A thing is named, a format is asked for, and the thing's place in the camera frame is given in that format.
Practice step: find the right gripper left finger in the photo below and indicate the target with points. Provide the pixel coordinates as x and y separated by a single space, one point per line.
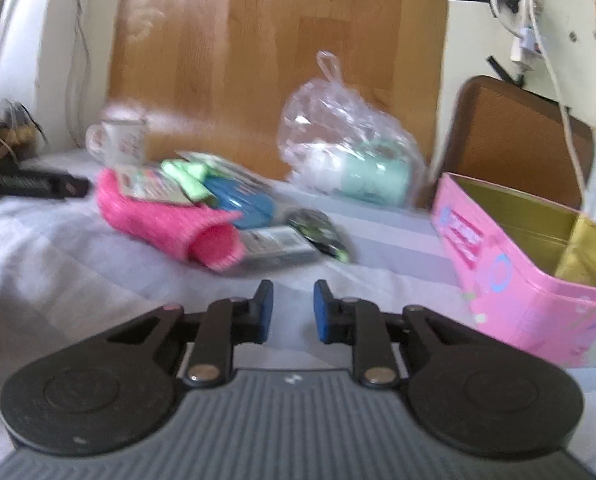
114 389

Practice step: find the wooden headboard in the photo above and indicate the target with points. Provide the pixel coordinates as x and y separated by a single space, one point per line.
213 75

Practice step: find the blue plastic case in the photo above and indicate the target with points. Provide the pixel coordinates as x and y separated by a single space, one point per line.
256 208

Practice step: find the clear plastic bag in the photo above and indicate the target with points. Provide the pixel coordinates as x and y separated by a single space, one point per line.
337 144

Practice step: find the white printed mug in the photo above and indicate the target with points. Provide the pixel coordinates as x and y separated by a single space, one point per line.
118 142

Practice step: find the silver sachet packet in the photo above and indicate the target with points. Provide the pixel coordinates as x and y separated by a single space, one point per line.
276 246

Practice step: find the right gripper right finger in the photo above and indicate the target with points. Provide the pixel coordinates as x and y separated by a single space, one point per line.
468 390

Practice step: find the mint green roll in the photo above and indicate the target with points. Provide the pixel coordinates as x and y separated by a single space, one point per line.
334 170

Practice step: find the black remote control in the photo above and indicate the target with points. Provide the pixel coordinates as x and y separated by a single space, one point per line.
44 185

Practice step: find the pink tin box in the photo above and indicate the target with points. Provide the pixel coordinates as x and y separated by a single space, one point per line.
527 266

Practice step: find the dark green black pouch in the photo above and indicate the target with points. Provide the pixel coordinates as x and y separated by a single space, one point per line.
318 230

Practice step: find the striped bed sheet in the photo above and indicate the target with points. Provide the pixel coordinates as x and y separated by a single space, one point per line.
293 410

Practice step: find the printed card packet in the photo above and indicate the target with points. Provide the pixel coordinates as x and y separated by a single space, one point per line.
149 185

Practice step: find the pink knitted cloth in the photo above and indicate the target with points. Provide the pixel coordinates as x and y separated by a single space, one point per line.
185 233

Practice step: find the brown chair backrest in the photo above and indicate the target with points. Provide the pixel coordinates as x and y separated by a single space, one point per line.
508 136

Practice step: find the green cloth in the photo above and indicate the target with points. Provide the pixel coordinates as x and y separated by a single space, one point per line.
190 176

